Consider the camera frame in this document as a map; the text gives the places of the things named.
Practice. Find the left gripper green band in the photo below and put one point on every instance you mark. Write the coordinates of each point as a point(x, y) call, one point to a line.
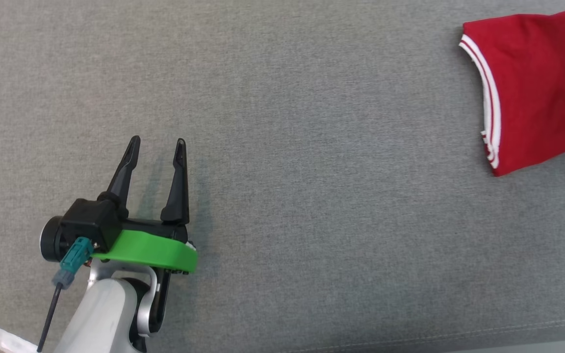
point(155, 250)

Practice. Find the red garment with white trim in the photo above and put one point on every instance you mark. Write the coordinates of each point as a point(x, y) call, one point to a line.
point(542, 88)

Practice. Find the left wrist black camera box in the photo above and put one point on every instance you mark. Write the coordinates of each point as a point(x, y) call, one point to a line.
point(91, 220)

